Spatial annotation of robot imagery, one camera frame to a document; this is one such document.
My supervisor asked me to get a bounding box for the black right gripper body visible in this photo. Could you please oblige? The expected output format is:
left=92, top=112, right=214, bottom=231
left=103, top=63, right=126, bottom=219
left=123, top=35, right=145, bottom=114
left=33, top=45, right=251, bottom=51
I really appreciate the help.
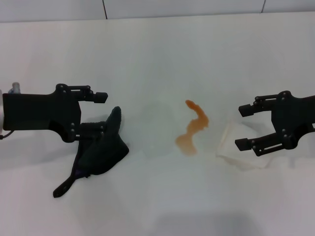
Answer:
left=271, top=90, right=315, bottom=150

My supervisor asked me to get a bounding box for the white paper cup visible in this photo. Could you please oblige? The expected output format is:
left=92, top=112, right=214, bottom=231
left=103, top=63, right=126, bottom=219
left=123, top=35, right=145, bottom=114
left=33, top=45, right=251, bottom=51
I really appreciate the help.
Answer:
left=215, top=118, right=271, bottom=171

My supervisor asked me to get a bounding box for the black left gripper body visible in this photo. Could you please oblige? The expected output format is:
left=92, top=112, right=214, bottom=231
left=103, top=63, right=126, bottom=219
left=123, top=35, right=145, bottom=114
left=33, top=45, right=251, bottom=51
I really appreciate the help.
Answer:
left=2, top=83, right=82, bottom=143

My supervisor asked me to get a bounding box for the orange liquid stain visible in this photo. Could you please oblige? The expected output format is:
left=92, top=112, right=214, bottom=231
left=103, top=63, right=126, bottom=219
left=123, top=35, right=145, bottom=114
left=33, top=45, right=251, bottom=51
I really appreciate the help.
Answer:
left=175, top=99, right=210, bottom=156

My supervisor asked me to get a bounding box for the dark rag with strap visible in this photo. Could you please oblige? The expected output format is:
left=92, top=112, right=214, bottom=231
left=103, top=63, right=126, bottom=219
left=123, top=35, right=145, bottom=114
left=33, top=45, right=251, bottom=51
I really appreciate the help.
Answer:
left=53, top=106, right=130, bottom=199

